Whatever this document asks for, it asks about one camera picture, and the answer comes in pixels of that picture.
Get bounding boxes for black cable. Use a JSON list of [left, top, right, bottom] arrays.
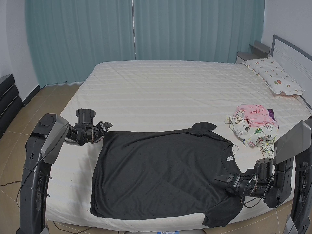
[[0, 181, 24, 209], [242, 179, 275, 208]]

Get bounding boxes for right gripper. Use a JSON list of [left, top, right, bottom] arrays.
[[214, 174, 245, 195]]

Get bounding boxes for black T-shirt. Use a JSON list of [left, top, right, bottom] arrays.
[[89, 122, 245, 229]]

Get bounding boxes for blue-green curtain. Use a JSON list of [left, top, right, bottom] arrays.
[[133, 0, 265, 64], [24, 0, 136, 88]]

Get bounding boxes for pile of clothes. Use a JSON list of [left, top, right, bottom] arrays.
[[224, 104, 280, 158]]

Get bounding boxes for grey bedside table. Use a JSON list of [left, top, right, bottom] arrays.
[[236, 40, 271, 64]]

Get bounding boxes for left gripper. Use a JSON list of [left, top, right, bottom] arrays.
[[97, 121, 109, 134]]

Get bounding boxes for bed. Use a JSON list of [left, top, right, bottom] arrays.
[[45, 34, 312, 229]]

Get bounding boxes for white printed pillow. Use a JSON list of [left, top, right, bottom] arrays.
[[240, 55, 305, 96]]

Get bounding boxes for black chest of drawers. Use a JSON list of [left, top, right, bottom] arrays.
[[0, 73, 24, 140]]

